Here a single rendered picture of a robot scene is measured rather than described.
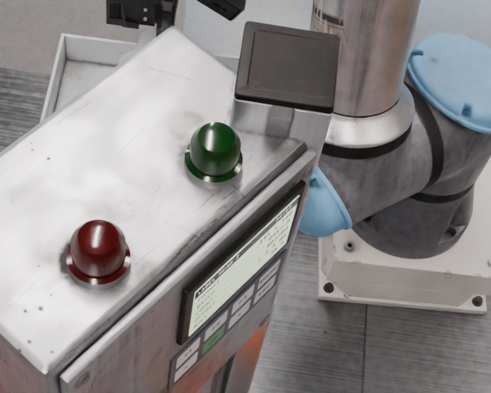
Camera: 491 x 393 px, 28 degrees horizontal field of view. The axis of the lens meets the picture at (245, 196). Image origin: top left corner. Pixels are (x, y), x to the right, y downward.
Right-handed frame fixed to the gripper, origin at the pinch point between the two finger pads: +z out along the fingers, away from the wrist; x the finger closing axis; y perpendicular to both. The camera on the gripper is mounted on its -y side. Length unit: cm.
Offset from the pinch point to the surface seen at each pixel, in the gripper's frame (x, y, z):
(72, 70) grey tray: 2.0, 12.0, 2.8
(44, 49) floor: -71, 35, 86
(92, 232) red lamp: 64, -2, -64
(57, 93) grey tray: 6.3, 13.1, 2.4
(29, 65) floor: -66, 37, 86
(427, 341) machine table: 34.3, -34.4, 3.2
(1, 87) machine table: 5.9, 20.4, 3.2
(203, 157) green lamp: 59, -6, -63
